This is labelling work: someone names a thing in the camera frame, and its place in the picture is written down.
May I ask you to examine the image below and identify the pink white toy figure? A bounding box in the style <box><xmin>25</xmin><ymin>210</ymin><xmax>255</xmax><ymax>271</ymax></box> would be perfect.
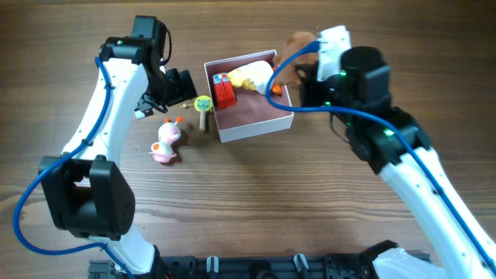
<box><xmin>149</xmin><ymin>115</ymin><xmax>183</xmax><ymax>164</ymax></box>

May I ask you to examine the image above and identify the left blue cable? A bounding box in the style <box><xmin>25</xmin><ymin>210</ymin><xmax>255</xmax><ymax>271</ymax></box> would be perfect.
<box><xmin>12</xmin><ymin>56</ymin><xmax>136</xmax><ymax>279</ymax></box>

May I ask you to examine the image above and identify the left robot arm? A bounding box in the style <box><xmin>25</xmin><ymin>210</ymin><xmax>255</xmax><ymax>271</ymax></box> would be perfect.
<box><xmin>39</xmin><ymin>15</ymin><xmax>197</xmax><ymax>278</ymax></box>

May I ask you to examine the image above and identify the white yellow plush duck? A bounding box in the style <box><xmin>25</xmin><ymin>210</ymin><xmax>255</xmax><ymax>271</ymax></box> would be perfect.
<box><xmin>227</xmin><ymin>60</ymin><xmax>274</xmax><ymax>95</ymax></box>

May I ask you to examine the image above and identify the yellow wooden rattle drum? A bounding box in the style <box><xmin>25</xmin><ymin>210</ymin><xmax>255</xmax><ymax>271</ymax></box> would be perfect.
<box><xmin>181</xmin><ymin>95</ymin><xmax>213</xmax><ymax>132</ymax></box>

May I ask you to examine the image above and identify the white pink-lined cardboard box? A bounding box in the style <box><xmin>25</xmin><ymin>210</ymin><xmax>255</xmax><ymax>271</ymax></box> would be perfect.
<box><xmin>204</xmin><ymin>50</ymin><xmax>294</xmax><ymax>143</ymax></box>

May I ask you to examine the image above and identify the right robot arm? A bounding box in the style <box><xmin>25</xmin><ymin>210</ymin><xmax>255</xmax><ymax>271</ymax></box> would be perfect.
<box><xmin>298</xmin><ymin>46</ymin><xmax>495</xmax><ymax>278</ymax></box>

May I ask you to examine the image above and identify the red toy fire truck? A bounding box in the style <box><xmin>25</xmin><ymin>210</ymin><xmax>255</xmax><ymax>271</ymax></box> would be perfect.
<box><xmin>212</xmin><ymin>73</ymin><xmax>237</xmax><ymax>109</ymax></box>

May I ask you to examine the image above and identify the brown plush toy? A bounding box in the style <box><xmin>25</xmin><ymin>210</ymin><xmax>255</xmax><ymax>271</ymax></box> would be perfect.
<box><xmin>273</xmin><ymin>31</ymin><xmax>319</xmax><ymax>87</ymax></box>

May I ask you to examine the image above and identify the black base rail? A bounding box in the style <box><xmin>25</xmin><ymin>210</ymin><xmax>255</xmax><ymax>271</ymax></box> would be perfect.
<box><xmin>88</xmin><ymin>253</ymin><xmax>432</xmax><ymax>279</ymax></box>

